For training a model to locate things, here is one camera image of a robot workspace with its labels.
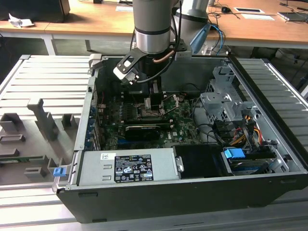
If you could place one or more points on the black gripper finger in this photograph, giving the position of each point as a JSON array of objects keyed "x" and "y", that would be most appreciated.
[{"x": 155, "y": 103}]

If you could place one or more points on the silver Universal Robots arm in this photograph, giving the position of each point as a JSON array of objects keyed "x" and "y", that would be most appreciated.
[{"x": 151, "y": 21}]

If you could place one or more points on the CPU socket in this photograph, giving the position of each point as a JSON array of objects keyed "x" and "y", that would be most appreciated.
[{"x": 139, "y": 113}]

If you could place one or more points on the green motherboard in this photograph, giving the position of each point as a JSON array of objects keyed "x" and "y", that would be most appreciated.
[{"x": 183, "y": 120}]

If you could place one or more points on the black graphics card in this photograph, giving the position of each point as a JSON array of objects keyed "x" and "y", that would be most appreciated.
[{"x": 142, "y": 133}]

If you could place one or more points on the metal drive cage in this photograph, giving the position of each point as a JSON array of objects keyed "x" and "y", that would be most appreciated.
[{"x": 216, "y": 106}]

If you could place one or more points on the pale blue teach pendant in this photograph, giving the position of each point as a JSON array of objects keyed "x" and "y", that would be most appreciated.
[{"x": 201, "y": 38}]

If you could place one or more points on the white paper sheet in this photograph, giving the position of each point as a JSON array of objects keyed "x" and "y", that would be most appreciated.
[
  {"x": 124, "y": 9},
  {"x": 257, "y": 16}
]

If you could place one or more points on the wooden desk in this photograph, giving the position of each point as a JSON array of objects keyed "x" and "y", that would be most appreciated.
[{"x": 96, "y": 21}]

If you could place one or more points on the black plastic fan shroud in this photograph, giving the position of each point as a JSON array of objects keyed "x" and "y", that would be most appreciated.
[{"x": 199, "y": 161}]

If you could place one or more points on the silver power supply unit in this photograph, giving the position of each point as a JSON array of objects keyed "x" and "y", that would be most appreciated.
[{"x": 96, "y": 168}]

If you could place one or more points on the hard disk in blue carrier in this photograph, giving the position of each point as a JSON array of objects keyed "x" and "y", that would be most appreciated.
[{"x": 233, "y": 153}]

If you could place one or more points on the black PC case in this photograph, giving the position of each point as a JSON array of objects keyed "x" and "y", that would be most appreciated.
[{"x": 168, "y": 199}]

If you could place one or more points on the black computer mouse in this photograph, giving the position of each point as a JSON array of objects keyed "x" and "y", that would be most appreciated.
[{"x": 225, "y": 9}]

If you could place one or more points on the grey parts rack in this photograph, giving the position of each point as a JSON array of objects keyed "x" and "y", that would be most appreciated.
[{"x": 43, "y": 118}]

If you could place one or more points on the blue case latch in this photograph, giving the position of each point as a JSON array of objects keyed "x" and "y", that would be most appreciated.
[{"x": 59, "y": 172}]

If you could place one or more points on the black equipment box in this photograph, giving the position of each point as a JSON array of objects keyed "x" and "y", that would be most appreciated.
[{"x": 36, "y": 9}]

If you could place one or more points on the crumpled white paper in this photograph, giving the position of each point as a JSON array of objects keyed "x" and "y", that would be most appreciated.
[{"x": 19, "y": 21}]

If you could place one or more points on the green RAM stick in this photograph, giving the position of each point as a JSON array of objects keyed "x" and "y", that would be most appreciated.
[{"x": 21, "y": 158}]

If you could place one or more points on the grey laptop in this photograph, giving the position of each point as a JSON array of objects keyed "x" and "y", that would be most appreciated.
[{"x": 293, "y": 16}]

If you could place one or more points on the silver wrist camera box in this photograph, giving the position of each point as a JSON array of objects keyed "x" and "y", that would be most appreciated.
[
  {"x": 184, "y": 55},
  {"x": 122, "y": 71}
]

